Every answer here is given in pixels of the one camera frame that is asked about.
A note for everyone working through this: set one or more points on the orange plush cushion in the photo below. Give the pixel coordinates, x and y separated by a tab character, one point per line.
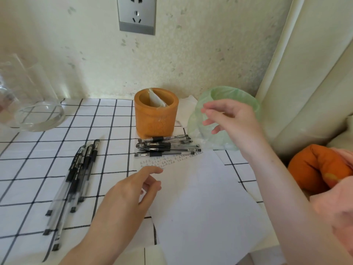
314	168

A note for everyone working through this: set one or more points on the person's left thumb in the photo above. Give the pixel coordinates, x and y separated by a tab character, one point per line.
151	191

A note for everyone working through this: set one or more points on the green plastic bag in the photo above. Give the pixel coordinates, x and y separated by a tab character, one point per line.
220	92

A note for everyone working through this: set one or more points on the grey wall power socket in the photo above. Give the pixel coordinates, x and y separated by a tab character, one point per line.
136	13

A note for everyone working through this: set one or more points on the person's right forearm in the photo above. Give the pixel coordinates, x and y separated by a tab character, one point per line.
289	204

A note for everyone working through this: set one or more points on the person's left hand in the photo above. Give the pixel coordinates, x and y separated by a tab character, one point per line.
124	204

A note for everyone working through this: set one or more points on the clear glass jar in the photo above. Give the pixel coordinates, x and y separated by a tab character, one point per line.
38	115

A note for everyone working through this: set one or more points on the person's left forearm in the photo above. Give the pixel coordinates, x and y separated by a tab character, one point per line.
91	248

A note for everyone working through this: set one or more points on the white paper sheet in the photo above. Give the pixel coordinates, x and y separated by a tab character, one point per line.
204	206

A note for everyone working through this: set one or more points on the cream curtain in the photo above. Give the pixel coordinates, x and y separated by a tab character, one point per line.
309	68

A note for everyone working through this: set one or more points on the white black grid tablecloth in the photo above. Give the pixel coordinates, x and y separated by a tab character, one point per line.
115	129

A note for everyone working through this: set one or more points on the person's right hand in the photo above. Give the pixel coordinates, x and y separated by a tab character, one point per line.
240	124

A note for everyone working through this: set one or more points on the white packet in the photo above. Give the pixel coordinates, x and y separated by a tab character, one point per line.
155	100

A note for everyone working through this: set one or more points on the person's right fingers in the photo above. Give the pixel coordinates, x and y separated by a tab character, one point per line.
215	113

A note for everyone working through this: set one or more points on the black capped clear gel pen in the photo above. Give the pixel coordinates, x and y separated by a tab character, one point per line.
162	139
67	179
162	144
62	229
59	206
171	149
91	165
82	176
157	154

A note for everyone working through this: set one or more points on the orange round pen holder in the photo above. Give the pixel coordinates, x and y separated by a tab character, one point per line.
154	121

